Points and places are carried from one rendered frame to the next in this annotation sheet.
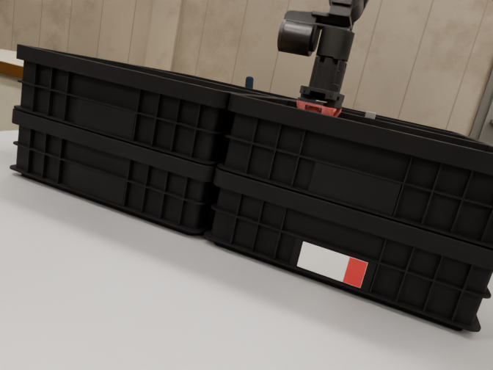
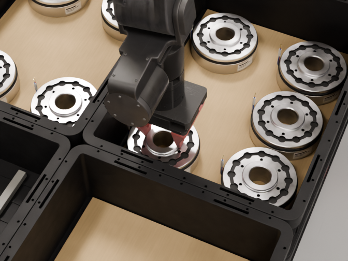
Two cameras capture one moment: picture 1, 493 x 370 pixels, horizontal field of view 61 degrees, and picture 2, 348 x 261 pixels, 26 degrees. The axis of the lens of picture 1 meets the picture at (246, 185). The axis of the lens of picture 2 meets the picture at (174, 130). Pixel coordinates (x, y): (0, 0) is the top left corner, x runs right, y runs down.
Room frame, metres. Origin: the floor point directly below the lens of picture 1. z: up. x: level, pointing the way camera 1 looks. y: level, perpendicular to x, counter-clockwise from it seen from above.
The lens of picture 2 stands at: (0.68, 0.51, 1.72)
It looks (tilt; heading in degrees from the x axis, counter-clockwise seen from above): 54 degrees down; 277
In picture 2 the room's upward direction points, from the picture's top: straight up
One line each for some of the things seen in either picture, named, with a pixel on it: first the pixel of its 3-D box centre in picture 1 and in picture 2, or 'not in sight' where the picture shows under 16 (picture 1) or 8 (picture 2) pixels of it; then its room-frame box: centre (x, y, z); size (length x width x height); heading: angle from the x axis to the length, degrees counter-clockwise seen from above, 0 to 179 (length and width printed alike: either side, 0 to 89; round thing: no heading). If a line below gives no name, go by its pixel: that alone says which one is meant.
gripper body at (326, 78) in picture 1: (326, 80); (161, 84); (0.77, -0.10, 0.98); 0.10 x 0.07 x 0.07; 163
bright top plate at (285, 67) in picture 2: not in sight; (313, 67); (0.56, -0.26, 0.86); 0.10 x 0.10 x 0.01
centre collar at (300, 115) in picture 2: not in sight; (287, 117); (0.60, -0.16, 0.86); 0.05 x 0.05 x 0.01
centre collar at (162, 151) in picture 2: not in sight; (163, 140); (0.77, -0.10, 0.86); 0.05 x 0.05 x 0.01
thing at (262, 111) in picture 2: not in sight; (287, 119); (0.60, -0.16, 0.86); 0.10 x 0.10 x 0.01
